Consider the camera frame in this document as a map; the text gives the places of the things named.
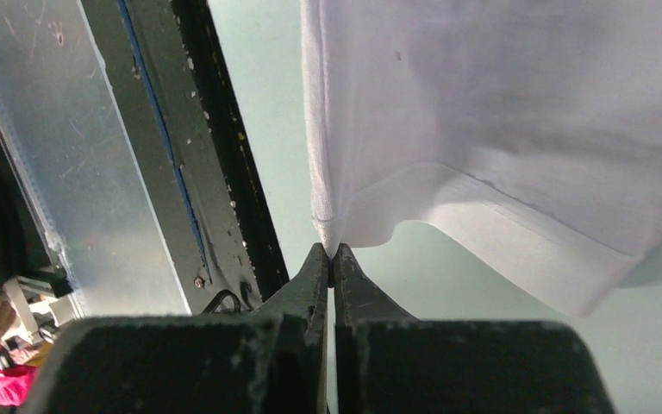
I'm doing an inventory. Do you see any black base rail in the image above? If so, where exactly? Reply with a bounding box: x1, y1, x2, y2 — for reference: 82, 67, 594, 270
83, 1, 289, 314

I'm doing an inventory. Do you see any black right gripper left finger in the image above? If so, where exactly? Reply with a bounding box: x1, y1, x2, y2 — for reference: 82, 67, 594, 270
21, 244, 329, 413

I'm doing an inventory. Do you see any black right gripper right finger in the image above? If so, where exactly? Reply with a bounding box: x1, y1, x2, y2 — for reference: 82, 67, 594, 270
330, 244, 615, 413

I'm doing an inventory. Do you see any white underwear black trim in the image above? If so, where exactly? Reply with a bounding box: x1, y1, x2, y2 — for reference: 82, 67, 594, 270
300, 1, 662, 316

